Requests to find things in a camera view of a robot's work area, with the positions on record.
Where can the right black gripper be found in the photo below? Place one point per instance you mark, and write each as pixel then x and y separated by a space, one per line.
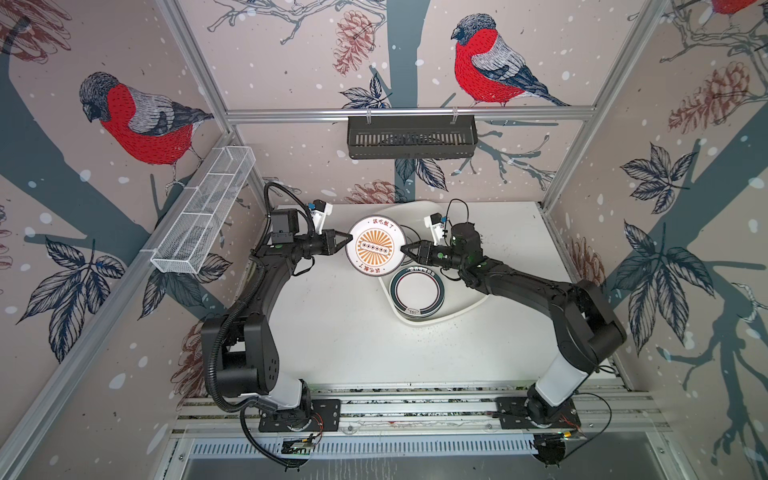
pixel 428 252

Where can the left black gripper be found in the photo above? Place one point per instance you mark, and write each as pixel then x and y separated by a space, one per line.
pixel 329 245

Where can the orange sunburst plate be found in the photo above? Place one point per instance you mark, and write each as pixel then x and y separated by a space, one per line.
pixel 375 248

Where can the green red ring plate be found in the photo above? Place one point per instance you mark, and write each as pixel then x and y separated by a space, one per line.
pixel 417 292

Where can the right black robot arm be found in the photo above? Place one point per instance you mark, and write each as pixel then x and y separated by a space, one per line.
pixel 587 331

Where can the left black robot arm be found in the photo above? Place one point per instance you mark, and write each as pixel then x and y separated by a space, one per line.
pixel 241 364

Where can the white plastic bin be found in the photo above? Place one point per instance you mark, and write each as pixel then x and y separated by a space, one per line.
pixel 458 299

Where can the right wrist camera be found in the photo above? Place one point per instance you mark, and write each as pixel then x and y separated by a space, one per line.
pixel 436 224

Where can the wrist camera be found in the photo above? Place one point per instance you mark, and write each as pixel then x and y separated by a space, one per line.
pixel 319 211
pixel 436 224

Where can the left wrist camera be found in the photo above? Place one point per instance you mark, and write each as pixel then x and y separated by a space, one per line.
pixel 319 211

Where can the black wall basket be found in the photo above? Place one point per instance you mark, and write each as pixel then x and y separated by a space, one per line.
pixel 412 137

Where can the white wire mesh basket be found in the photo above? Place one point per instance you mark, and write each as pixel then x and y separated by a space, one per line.
pixel 194 231

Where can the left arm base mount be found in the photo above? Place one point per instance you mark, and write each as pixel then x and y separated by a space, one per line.
pixel 313 417

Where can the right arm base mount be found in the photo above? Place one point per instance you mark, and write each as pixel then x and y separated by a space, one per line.
pixel 524 413

